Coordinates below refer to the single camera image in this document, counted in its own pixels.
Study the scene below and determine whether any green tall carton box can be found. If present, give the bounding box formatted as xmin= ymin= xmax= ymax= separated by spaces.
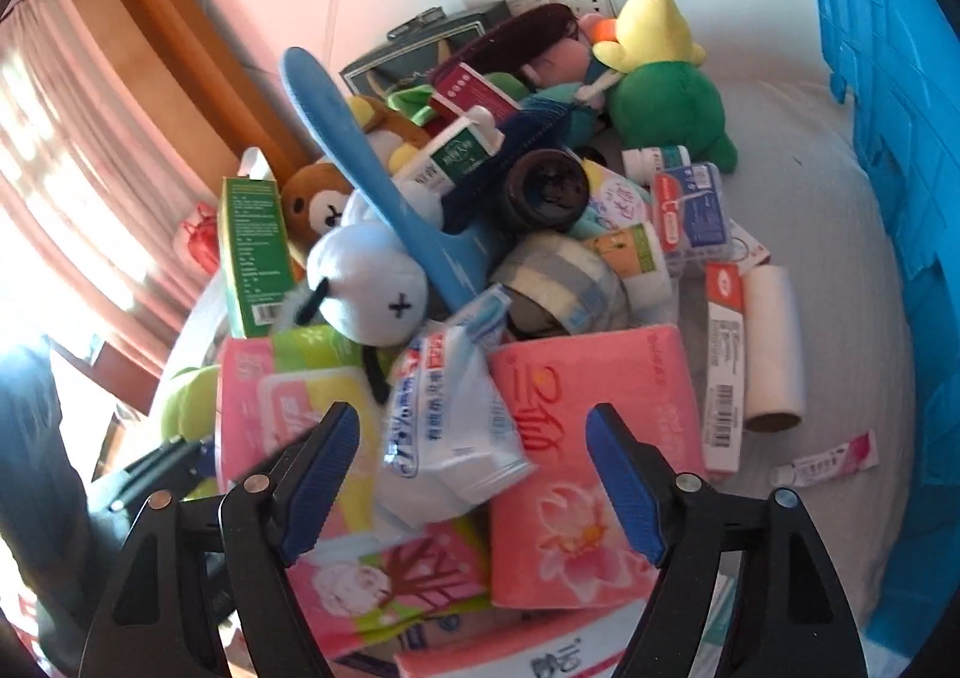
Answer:
xmin=217 ymin=178 xmax=296 ymax=338

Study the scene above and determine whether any grey checked tape roll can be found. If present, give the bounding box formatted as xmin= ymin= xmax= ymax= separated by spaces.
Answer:
xmin=490 ymin=231 xmax=630 ymax=338

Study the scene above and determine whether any small pink ointment tube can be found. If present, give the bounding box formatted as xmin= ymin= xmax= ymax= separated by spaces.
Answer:
xmin=770 ymin=431 xmax=878 ymax=488

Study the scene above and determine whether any red bag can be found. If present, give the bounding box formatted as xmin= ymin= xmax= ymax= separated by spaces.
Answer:
xmin=181 ymin=202 xmax=220 ymax=275

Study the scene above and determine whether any white panda plush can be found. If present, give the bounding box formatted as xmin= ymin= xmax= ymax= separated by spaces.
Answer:
xmin=291 ymin=190 xmax=430 ymax=348

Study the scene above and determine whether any blue long-handled brush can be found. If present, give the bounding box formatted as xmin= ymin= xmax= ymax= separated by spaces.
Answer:
xmin=280 ymin=47 xmax=508 ymax=313

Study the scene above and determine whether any pink green wet-wipe pack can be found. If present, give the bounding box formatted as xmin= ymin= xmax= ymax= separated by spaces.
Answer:
xmin=214 ymin=323 xmax=493 ymax=661

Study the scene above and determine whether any pink flower tissue pack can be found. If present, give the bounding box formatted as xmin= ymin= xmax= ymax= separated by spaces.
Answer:
xmin=490 ymin=325 xmax=704 ymax=610

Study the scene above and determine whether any brown bear plush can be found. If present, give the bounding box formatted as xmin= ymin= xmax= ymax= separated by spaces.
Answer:
xmin=280 ymin=95 xmax=431 ymax=256

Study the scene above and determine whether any maroon haired doll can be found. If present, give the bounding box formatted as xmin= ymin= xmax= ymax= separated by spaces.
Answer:
xmin=428 ymin=4 xmax=592 ymax=90

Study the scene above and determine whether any blue white floss box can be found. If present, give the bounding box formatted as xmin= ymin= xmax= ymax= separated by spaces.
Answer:
xmin=651 ymin=163 xmax=734 ymax=277

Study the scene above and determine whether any white blue plastic pouch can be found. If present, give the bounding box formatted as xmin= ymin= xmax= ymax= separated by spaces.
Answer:
xmin=373 ymin=283 xmax=535 ymax=541

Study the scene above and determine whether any yellow and green duck plush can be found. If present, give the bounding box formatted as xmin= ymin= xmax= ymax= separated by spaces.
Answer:
xmin=592 ymin=0 xmax=739 ymax=174

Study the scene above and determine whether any pink curtain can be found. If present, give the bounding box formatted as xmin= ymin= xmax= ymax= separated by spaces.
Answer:
xmin=2 ymin=0 xmax=217 ymax=374

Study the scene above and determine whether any green one-eyed monster plush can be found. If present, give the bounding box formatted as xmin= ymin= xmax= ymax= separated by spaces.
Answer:
xmin=151 ymin=366 xmax=220 ymax=441

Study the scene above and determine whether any white paper roll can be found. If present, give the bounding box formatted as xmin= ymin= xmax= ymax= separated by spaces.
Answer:
xmin=743 ymin=265 xmax=807 ymax=433

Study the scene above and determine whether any dark brown jar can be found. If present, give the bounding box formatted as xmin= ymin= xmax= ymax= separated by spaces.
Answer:
xmin=500 ymin=148 xmax=590 ymax=233

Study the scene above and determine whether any red white toothpaste box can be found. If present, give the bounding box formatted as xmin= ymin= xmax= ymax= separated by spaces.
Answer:
xmin=701 ymin=263 xmax=745 ymax=478

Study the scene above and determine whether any blue plastic storage crate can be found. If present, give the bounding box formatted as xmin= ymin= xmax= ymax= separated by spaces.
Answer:
xmin=817 ymin=0 xmax=958 ymax=657

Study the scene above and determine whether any dark gift box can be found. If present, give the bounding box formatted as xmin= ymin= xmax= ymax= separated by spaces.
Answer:
xmin=340 ymin=1 xmax=511 ymax=100

